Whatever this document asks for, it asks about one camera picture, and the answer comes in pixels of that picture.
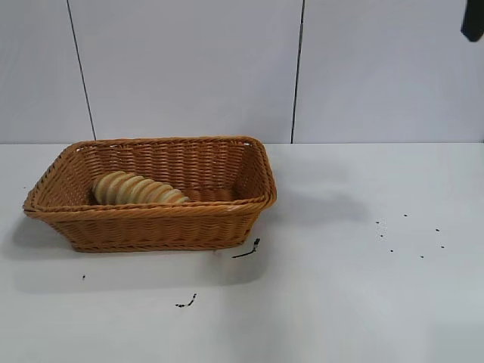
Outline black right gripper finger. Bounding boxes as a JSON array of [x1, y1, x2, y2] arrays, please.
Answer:
[[460, 0, 484, 43]]

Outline long striped bread loaf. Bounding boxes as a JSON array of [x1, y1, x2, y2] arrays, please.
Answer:
[[92, 170, 191, 206]]

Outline brown woven wicker basket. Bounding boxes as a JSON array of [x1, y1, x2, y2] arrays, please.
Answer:
[[23, 135, 278, 253]]

